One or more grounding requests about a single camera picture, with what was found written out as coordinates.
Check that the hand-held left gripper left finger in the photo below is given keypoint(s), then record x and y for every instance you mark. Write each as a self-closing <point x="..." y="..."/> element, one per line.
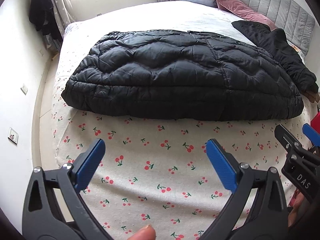
<point x="90" y="163"/>

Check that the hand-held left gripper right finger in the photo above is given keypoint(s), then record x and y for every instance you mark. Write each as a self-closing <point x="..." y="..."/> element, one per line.
<point x="221" y="165"/>

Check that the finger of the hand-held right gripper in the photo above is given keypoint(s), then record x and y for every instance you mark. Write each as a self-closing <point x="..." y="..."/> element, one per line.
<point x="285" y="136"/>
<point x="311" y="132"/>

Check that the black puffer jacket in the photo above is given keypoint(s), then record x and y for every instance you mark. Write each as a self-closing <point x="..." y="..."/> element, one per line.
<point x="180" y="77"/>

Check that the dark hanging clothes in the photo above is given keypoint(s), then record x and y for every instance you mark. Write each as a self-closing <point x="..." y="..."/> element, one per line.
<point x="40" y="7"/>

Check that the person's right hand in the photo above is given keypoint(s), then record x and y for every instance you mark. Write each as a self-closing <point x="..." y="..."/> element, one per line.
<point x="296" y="212"/>

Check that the person's left hand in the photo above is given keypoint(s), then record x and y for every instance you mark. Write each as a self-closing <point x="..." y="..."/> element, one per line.
<point x="142" y="233"/>

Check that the red plastic stool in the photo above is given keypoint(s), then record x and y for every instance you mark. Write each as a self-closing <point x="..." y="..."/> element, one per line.
<point x="316" y="120"/>

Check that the brown cloth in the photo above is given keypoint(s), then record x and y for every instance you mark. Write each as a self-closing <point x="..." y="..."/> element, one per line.
<point x="311" y="96"/>

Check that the bed with cherry print sheet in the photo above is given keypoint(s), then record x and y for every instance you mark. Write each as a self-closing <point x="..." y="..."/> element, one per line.
<point x="150" y="170"/>

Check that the black fleece garment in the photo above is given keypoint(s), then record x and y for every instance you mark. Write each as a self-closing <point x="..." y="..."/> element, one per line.
<point x="282" y="47"/>

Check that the grey padded headboard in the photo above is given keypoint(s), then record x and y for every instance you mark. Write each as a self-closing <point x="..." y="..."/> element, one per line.
<point x="277" y="2"/>

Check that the pink velvet pillow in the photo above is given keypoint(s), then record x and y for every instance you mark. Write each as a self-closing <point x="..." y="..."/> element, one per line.
<point x="232" y="2"/>

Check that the star print curtain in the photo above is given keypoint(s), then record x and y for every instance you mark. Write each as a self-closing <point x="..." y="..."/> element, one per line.
<point x="60" y="7"/>

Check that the white wall switch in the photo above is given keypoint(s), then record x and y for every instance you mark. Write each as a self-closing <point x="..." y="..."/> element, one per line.
<point x="13" y="136"/>

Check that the white wall socket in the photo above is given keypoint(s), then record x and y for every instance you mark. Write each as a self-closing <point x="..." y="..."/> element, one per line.
<point x="24" y="89"/>

